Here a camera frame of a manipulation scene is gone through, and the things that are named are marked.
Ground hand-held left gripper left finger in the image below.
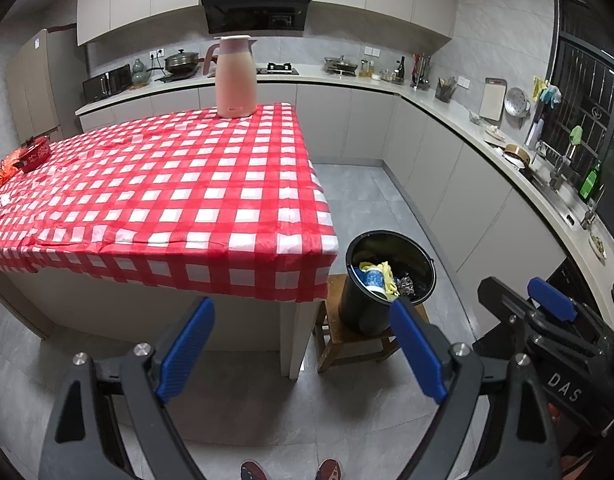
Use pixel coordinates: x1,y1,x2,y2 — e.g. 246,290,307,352
39,296,216,480

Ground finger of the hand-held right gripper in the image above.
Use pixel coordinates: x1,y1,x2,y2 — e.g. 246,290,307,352
477,276,535,323
527,276,605,341

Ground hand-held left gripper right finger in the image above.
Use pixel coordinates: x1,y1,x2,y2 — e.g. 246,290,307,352
389,296,560,480

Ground steel wool scourer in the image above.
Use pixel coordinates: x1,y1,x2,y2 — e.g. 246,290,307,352
394,275,418,302

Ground black bucket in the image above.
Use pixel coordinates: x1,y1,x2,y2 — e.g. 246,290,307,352
338,230,436,336

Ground small blue patterned paper cup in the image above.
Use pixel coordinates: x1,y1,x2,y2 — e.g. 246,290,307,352
356,267,388,294

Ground yellow cloth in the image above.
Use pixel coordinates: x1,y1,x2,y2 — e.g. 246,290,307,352
359,260,399,297

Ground beige kitchen island table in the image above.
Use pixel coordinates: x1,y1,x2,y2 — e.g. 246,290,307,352
0,267,332,381

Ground wooden stool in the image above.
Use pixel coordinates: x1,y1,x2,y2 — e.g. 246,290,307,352
313,302,430,374

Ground green glass bottle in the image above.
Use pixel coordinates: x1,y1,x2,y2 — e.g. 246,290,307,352
579,161,603,204

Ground steel kitchen faucet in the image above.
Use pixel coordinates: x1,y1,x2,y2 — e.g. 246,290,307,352
549,142,573,191

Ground person's right shoe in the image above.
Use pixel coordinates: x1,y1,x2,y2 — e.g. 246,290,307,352
317,458,344,480

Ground red white checkered tablecloth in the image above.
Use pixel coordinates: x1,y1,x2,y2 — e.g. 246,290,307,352
0,102,338,304

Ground beige lower cabinets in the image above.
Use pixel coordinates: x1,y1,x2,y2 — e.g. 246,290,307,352
78,80,568,306

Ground beige cabinets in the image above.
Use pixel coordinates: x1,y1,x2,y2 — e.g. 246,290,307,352
77,0,460,54
78,80,568,306

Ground round steel steamer plate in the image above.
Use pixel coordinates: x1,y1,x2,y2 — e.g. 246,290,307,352
504,87,532,118

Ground white cutting board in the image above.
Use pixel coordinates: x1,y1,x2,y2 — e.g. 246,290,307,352
479,77,508,122

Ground yellow and blue rubber gloves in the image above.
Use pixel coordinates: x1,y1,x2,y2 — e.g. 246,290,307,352
532,76,562,109

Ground grey kitchen countertop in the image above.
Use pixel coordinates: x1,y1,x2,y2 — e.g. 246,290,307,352
76,67,614,288

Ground black window grille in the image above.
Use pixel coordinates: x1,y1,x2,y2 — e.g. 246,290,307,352
529,0,614,231

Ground black chopstick holder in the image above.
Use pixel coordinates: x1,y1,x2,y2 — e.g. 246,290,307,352
435,76,458,104

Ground kitchen utensil holder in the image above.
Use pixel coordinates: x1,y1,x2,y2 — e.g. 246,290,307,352
412,52,432,91

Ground red box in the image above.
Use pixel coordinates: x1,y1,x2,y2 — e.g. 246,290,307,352
19,136,52,171

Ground orange mesh bag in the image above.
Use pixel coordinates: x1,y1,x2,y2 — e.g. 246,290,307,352
0,152,26,182

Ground black induction cooker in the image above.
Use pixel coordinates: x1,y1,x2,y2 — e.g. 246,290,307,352
154,71,206,84

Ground pink thermos jug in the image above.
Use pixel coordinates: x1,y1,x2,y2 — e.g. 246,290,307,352
203,35,259,119

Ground black microwave oven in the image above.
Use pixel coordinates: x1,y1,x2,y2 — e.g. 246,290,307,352
82,65,134,104

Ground steel pan with glass lid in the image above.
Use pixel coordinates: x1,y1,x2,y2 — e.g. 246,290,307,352
324,55,360,76

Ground black wok with lid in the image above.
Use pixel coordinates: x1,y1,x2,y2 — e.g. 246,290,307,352
164,49,204,75

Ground black gas stove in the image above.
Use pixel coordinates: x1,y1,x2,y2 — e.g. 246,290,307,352
257,62,300,76

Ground beige refrigerator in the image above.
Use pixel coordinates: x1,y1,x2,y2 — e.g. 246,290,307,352
6,29,64,144

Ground black range hood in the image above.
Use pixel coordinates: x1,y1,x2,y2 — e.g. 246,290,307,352
199,0,315,36

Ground beige upper cabinets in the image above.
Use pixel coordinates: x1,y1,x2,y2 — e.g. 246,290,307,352
77,0,460,54

